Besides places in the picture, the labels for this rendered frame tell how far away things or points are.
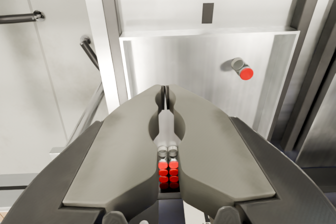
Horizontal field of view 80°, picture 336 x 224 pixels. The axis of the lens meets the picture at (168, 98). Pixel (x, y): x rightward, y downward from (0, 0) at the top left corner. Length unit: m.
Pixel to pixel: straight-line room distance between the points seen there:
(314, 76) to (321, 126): 0.15
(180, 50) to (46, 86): 1.30
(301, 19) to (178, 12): 0.18
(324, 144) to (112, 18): 0.52
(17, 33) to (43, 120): 0.63
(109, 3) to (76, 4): 0.98
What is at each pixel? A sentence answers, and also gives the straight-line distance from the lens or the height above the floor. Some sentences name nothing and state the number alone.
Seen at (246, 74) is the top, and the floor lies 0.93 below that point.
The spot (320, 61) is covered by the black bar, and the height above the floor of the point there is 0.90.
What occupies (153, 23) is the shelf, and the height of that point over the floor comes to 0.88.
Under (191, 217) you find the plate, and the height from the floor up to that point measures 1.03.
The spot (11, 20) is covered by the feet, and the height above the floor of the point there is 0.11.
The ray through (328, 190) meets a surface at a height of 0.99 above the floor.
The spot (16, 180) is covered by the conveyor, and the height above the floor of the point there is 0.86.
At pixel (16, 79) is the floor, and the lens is 1.63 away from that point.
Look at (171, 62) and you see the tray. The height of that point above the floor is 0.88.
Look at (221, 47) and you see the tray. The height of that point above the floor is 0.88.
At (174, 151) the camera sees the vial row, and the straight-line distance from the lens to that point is 0.45.
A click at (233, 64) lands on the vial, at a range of 0.36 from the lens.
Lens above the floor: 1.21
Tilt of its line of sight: 58 degrees down
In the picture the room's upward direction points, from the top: 176 degrees clockwise
